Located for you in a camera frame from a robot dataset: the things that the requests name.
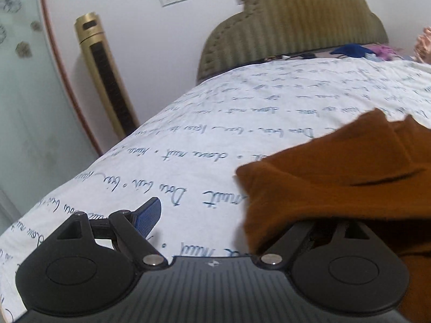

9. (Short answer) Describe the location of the brown knit sweater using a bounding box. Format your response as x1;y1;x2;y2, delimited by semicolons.
236;109;430;322

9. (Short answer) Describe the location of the white script-print bed sheet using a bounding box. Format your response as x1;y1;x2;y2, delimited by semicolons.
1;58;430;322

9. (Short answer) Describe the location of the frosted glass door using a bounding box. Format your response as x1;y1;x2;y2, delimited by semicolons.
1;0;96;231

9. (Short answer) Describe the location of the gold tower air conditioner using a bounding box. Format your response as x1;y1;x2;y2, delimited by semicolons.
75;12;139;139

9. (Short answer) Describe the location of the dark blue garment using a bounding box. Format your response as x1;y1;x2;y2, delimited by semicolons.
330;43;374;58

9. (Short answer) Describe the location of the purple garment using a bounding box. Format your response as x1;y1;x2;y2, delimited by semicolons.
369;44;402;61

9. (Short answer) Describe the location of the olive padded headboard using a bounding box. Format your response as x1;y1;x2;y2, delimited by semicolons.
197;0;389;83

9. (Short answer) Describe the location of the pink garment pile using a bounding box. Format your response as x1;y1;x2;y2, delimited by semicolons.
414;27;431;64

